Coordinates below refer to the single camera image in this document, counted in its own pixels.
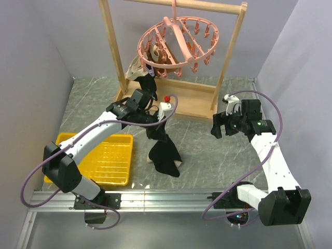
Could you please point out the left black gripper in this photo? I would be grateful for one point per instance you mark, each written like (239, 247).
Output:
(156, 127)

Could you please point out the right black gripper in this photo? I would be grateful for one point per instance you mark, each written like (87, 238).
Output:
(221, 119)

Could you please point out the black underwear beige waistband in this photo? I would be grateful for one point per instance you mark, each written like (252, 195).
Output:
(164, 154)

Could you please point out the pink round clip hanger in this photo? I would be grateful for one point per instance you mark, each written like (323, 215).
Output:
(184, 29)

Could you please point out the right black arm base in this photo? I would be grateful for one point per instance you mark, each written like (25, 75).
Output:
(228, 202)

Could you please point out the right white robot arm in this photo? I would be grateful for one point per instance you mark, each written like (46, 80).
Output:
(285, 202)

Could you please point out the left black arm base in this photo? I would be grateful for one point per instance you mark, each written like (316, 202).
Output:
(96, 210)

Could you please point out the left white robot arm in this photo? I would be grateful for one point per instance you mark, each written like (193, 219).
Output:
(61, 161)

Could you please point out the beige underwear on hanger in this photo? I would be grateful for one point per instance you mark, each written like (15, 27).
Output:
(135, 69)

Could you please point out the brown underwear on hanger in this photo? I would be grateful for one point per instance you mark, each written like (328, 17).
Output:
(156, 57)

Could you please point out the yellow plastic tray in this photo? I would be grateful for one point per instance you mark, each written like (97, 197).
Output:
(109, 163)

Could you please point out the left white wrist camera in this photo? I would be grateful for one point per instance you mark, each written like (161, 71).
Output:
(165, 108)

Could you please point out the aluminium mounting rail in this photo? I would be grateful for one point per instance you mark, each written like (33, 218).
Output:
(153, 219)

